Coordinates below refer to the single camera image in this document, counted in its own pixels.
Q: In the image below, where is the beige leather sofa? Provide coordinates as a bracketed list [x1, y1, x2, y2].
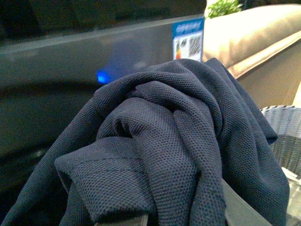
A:
[203, 4, 301, 108]

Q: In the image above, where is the woven laundry basket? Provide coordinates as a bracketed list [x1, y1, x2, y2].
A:
[261, 105, 301, 226]

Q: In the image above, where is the blue energy label sticker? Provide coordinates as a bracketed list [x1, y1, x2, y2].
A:
[172, 16, 205, 62]

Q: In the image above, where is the grey front-load washing machine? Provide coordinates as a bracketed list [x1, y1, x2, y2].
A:
[0, 0, 207, 216]

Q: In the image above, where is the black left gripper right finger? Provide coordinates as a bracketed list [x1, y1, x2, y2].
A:
[222, 180, 271, 226]

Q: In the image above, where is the green potted plant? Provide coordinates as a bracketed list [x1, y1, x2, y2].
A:
[205, 0, 243, 19]

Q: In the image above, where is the dark navy mesh garment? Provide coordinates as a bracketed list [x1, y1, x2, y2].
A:
[2, 58, 289, 226]

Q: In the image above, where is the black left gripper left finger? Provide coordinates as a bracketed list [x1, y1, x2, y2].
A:
[95, 215, 148, 226]

